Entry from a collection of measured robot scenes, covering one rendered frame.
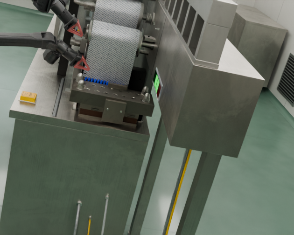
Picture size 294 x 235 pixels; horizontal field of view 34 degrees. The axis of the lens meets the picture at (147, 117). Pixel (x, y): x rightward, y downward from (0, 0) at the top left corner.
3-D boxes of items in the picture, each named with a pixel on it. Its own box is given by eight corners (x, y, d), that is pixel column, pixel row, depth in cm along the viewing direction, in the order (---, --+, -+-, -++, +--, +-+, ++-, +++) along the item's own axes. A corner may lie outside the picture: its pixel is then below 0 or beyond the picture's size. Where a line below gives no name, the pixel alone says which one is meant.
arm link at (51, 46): (49, 42, 223) (46, 31, 229) (34, 58, 228) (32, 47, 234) (69, 52, 231) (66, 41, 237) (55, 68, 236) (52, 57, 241)
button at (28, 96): (22, 94, 235) (22, 90, 234) (36, 97, 236) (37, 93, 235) (19, 100, 229) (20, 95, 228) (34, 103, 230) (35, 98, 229)
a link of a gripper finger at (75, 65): (84, 76, 238) (70, 64, 235) (85, 71, 244) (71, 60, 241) (93, 66, 236) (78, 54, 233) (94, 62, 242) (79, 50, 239)
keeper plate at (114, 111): (101, 119, 229) (105, 98, 225) (121, 122, 231) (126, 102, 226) (101, 121, 227) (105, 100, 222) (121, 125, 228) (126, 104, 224)
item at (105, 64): (81, 79, 241) (88, 44, 234) (127, 88, 245) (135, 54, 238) (81, 79, 241) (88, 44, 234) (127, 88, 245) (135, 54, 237)
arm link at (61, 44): (57, 40, 229) (59, 36, 233) (49, 50, 231) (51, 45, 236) (69, 50, 231) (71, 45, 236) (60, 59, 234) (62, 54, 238)
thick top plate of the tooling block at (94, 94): (71, 89, 238) (73, 78, 236) (148, 104, 245) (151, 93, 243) (69, 101, 224) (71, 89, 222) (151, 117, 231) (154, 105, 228)
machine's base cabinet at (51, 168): (46, 93, 481) (60, 9, 448) (108, 105, 491) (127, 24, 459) (-8, 264, 251) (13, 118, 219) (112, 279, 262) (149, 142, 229)
